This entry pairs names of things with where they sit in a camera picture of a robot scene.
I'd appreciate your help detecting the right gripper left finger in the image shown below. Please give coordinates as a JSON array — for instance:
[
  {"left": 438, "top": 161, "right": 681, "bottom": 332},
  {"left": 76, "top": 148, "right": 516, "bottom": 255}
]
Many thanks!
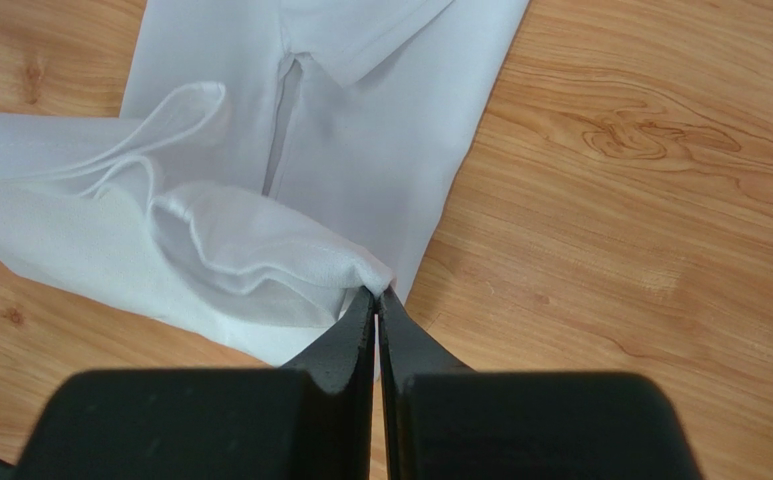
[{"left": 14, "top": 289, "right": 375, "bottom": 479}]

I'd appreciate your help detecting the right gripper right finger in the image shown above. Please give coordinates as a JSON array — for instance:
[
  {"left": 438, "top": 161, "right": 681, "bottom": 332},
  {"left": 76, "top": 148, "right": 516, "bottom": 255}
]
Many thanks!
[{"left": 378, "top": 291, "right": 701, "bottom": 479}]

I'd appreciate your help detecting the white t shirt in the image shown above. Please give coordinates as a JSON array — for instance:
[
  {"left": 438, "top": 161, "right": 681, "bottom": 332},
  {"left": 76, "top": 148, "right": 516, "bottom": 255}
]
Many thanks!
[{"left": 0, "top": 1, "right": 527, "bottom": 365}]

